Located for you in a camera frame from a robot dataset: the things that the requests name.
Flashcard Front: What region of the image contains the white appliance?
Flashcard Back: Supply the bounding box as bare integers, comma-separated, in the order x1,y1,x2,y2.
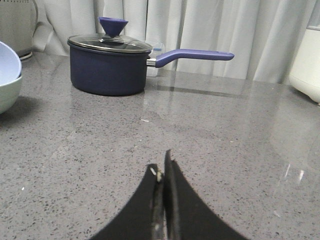
289,0,320,103

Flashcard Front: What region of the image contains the blue bowl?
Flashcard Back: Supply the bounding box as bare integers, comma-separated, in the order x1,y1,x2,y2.
0,42,22,86

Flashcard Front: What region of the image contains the dark blue saucepan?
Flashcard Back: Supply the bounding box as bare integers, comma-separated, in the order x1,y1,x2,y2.
69,45,235,96

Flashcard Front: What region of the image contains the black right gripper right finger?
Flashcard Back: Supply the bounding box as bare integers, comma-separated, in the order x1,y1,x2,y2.
163,150,245,240

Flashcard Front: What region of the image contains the green bowl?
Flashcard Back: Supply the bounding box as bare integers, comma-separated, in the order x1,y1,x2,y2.
0,76,23,114

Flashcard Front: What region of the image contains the cream toaster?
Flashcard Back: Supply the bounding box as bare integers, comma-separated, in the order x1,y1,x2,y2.
0,0,38,60

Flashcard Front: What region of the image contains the clear plastic food container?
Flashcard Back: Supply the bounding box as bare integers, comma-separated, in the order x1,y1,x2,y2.
146,41,166,77

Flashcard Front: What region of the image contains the white curtain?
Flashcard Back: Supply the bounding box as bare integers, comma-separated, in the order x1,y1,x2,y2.
31,0,316,83

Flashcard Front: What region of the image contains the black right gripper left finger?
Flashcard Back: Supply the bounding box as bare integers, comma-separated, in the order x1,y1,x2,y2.
92,164,164,240

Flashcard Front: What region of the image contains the glass pot lid blue knob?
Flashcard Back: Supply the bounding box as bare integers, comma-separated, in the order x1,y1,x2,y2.
67,16,152,54

